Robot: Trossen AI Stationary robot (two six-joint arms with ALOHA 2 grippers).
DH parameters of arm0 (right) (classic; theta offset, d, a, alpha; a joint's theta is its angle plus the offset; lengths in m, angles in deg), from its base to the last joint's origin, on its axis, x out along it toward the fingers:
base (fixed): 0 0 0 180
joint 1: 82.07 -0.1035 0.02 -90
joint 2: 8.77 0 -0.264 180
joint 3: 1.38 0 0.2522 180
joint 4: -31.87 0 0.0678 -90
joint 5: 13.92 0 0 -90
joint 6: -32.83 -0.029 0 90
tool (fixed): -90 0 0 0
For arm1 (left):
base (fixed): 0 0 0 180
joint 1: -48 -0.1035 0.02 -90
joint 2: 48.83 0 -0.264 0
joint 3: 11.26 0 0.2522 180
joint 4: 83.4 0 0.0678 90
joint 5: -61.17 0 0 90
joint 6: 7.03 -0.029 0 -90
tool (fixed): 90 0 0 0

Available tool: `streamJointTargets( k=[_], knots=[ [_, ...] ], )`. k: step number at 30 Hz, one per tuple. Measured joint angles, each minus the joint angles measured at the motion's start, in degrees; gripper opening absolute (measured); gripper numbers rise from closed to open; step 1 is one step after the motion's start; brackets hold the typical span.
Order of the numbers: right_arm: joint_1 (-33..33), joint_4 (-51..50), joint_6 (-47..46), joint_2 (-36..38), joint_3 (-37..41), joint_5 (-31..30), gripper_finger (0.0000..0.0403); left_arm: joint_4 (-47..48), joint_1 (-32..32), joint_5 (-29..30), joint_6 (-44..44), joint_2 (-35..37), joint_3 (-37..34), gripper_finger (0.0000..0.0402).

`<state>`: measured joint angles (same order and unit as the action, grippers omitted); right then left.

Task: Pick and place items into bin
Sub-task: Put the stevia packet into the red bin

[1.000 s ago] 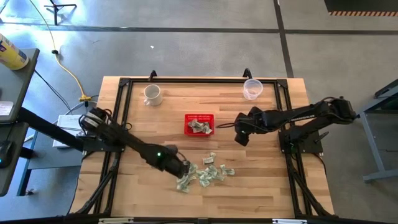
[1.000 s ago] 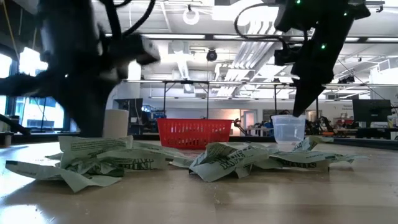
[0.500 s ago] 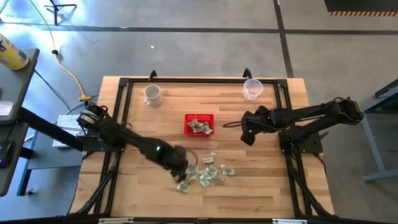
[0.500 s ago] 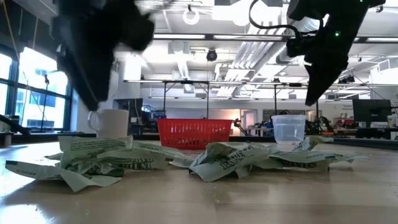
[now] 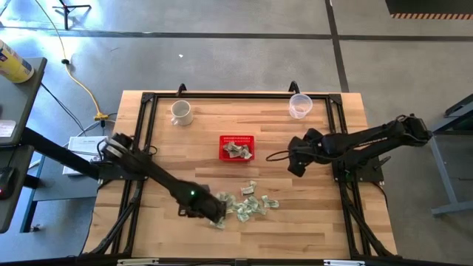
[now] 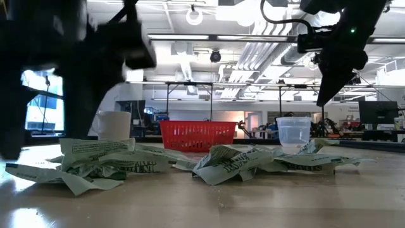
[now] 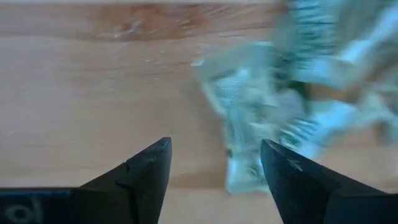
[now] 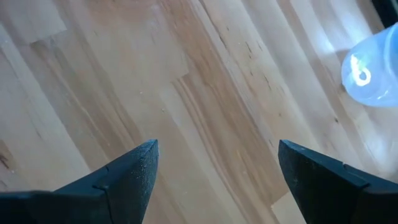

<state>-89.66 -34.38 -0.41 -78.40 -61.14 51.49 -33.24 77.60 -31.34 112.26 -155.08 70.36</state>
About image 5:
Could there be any grey side desk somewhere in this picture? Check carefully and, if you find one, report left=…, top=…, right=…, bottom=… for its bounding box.
left=0, top=57, right=48, bottom=234

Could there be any black computer mouse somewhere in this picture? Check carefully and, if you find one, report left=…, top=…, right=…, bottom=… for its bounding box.
left=0, top=166, right=16, bottom=200

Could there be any grey metal table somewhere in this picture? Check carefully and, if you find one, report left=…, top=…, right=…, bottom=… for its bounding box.
left=410, top=92, right=473, bottom=217

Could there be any silver bracket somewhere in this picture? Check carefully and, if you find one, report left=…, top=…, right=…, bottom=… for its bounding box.
left=324, top=259, right=365, bottom=266
left=117, top=258, right=160, bottom=266

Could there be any black desk support beam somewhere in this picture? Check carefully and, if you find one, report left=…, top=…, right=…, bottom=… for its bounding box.
left=20, top=127, right=103, bottom=180

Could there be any yellow power cable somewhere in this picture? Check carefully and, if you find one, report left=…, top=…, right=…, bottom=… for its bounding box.
left=33, top=0, right=110, bottom=122

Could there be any yellow cylindrical canister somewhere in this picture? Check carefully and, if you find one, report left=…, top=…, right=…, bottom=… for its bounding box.
left=0, top=38, right=35, bottom=84

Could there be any white ceramic mug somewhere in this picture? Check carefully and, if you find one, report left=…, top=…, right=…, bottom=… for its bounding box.
left=170, top=100, right=194, bottom=127

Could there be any black aluminium table frame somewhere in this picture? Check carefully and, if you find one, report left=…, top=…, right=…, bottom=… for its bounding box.
left=79, top=81, right=399, bottom=266

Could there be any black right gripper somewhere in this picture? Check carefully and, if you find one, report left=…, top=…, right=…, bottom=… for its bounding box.
left=287, top=134, right=324, bottom=178

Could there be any grey desk base plate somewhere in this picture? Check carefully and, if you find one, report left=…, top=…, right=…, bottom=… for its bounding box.
left=33, top=154, right=99, bottom=202

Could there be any clear plastic cup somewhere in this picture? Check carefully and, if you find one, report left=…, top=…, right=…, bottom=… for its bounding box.
left=288, top=93, right=313, bottom=120

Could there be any red plastic basket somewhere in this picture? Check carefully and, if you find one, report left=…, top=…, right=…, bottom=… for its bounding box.
left=218, top=134, right=256, bottom=163

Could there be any black tripod stand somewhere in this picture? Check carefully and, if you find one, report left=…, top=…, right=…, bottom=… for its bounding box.
left=51, top=0, right=92, bottom=31

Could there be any black mat with hazard stripe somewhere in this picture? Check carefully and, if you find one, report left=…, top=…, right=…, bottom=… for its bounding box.
left=384, top=0, right=473, bottom=20

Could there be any white booklet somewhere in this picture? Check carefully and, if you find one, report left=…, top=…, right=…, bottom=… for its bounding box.
left=61, top=135, right=109, bottom=176

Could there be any white paper sheet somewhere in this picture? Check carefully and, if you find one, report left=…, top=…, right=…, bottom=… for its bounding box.
left=0, top=119, right=18, bottom=138

